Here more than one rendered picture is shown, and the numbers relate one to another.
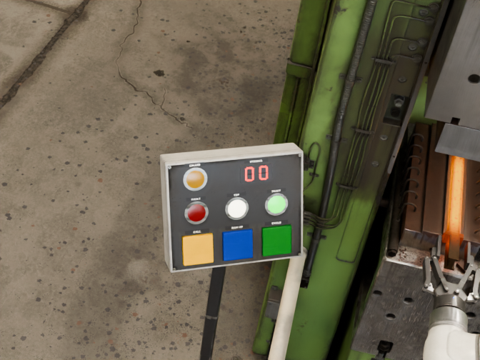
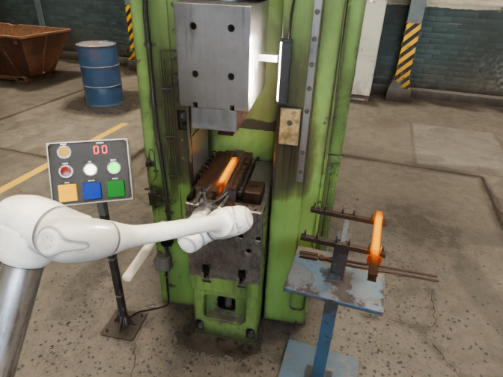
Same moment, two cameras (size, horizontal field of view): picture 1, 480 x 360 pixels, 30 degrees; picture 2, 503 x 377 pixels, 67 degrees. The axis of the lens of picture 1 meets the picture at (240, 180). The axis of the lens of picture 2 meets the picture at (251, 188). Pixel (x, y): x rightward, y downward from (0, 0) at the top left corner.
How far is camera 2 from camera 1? 1.21 m
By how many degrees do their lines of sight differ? 18
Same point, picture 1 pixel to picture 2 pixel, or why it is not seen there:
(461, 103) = (194, 92)
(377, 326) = (197, 254)
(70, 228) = not seen: hidden behind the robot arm
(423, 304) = not seen: hidden behind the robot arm
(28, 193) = not seen: hidden behind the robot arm
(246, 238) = (96, 186)
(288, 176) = (119, 151)
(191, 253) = (63, 194)
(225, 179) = (81, 152)
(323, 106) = (147, 124)
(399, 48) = (171, 79)
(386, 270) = (188, 211)
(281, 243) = (118, 189)
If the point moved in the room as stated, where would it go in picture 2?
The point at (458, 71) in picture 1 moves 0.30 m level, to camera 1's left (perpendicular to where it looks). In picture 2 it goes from (186, 70) to (114, 66)
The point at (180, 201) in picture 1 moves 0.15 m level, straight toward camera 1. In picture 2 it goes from (55, 164) to (38, 181)
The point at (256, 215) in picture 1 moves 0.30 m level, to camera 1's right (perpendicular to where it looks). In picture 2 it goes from (102, 173) to (168, 179)
